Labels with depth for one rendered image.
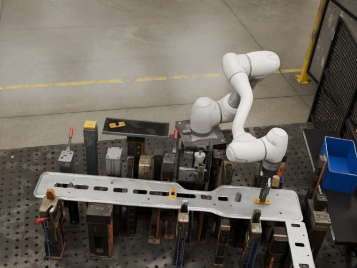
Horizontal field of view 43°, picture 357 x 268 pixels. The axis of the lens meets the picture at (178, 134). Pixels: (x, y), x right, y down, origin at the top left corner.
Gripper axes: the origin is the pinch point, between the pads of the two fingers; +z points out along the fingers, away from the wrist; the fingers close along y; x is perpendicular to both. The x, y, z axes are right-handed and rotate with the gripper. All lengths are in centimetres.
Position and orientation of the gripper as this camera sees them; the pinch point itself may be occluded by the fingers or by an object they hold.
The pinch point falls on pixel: (263, 195)
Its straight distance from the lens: 241.2
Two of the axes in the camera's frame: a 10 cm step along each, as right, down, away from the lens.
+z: -0.7, 7.9, 6.1
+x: 10.0, 0.8, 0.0
